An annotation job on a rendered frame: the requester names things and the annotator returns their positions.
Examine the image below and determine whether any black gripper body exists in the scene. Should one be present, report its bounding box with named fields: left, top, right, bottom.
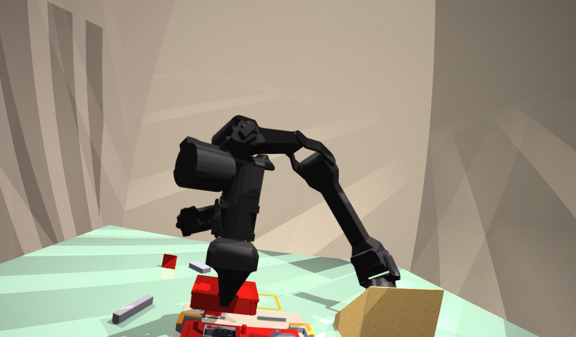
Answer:
left=205, top=192, right=260, bottom=272

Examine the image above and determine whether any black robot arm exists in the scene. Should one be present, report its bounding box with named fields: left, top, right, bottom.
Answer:
left=174, top=115, right=401, bottom=289

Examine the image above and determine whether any red cube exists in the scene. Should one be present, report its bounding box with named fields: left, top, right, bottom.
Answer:
left=162, top=254, right=177, bottom=269

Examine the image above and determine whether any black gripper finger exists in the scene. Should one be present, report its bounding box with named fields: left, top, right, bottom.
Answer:
left=211, top=267, right=252, bottom=307

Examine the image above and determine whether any grey rectangular bar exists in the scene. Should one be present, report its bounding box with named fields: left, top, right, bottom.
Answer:
left=112, top=294, right=153, bottom=324

